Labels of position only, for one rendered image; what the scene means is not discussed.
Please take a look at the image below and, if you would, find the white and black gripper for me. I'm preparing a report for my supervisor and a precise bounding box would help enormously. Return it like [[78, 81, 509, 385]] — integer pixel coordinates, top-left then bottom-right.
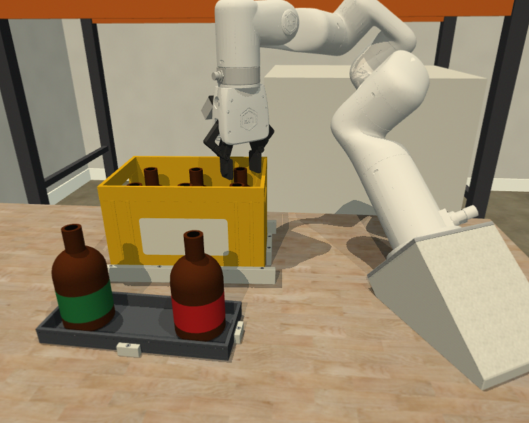
[[203, 83, 274, 180]]

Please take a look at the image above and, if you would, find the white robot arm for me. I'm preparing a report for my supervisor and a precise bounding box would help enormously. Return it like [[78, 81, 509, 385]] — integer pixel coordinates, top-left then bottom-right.
[[212, 0, 479, 258]]

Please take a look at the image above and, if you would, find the yellow crate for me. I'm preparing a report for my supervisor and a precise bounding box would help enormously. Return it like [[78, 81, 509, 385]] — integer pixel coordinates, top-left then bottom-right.
[[97, 156, 267, 267]]

